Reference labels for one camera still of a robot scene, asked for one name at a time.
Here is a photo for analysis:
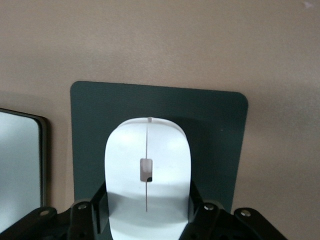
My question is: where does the brown table cover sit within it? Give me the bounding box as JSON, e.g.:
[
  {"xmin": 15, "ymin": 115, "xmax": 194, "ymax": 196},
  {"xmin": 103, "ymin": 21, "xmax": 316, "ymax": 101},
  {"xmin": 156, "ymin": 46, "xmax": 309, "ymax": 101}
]
[{"xmin": 0, "ymin": 0, "xmax": 320, "ymax": 240}]

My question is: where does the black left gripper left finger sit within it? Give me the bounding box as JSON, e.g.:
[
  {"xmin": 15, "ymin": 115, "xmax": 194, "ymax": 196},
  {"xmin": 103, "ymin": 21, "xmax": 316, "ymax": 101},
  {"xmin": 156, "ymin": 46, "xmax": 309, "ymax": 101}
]
[{"xmin": 0, "ymin": 179, "xmax": 111, "ymax": 240}]

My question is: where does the silver laptop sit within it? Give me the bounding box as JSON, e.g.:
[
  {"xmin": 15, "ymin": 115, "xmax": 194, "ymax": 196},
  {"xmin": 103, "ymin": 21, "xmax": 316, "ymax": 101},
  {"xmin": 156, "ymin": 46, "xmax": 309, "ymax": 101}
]
[{"xmin": 0, "ymin": 107, "xmax": 51, "ymax": 221}]

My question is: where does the black mouse pad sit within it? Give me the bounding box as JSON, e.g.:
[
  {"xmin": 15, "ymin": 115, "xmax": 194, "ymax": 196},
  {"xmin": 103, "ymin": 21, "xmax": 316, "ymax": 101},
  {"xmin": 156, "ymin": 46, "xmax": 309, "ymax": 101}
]
[{"xmin": 70, "ymin": 80, "xmax": 250, "ymax": 237}]

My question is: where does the white computer mouse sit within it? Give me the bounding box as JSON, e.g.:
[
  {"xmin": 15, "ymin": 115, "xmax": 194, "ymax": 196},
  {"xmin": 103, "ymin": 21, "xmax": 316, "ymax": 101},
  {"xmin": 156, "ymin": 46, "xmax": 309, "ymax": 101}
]
[{"xmin": 104, "ymin": 116, "xmax": 192, "ymax": 240}]

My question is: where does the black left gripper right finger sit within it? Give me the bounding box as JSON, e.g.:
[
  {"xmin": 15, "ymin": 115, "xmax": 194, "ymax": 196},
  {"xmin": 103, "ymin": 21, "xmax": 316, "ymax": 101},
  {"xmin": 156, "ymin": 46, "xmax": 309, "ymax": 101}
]
[{"xmin": 185, "ymin": 180, "xmax": 294, "ymax": 240}]

